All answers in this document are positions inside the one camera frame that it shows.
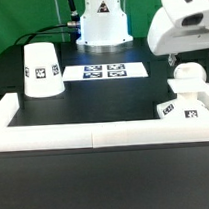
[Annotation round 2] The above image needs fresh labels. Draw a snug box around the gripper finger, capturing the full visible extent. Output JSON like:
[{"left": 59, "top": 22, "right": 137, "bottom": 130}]
[{"left": 168, "top": 54, "right": 176, "bottom": 66}]

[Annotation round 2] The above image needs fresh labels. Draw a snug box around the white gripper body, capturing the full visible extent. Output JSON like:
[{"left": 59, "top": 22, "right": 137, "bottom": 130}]
[{"left": 147, "top": 0, "right": 209, "bottom": 55}]

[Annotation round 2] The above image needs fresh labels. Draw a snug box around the white lamp bulb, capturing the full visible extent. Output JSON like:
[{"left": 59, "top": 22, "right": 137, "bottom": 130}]
[{"left": 174, "top": 62, "right": 207, "bottom": 80}]

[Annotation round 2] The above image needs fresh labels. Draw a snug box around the white lamp base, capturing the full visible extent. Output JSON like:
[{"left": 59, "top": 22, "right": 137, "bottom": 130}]
[{"left": 157, "top": 78, "right": 209, "bottom": 120}]

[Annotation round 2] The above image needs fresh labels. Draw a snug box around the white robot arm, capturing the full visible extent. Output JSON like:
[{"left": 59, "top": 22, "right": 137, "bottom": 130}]
[{"left": 77, "top": 0, "right": 209, "bottom": 63}]

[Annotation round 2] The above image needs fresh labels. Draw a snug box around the white lamp shade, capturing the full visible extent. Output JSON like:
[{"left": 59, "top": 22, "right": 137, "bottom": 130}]
[{"left": 23, "top": 42, "right": 65, "bottom": 98}]

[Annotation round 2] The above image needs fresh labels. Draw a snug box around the white marker sheet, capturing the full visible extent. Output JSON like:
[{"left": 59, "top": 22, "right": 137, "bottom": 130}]
[{"left": 63, "top": 62, "right": 148, "bottom": 82}]

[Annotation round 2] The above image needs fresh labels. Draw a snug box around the black cable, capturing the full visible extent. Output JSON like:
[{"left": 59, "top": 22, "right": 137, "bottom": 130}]
[{"left": 11, "top": 0, "right": 83, "bottom": 46}]

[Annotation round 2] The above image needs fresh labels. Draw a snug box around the white U-shaped frame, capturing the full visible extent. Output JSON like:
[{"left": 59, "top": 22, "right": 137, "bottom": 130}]
[{"left": 0, "top": 93, "right": 209, "bottom": 152}]

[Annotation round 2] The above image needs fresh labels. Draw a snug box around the grey thin cable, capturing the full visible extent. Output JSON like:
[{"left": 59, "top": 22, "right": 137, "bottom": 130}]
[{"left": 53, "top": 0, "right": 67, "bottom": 43}]

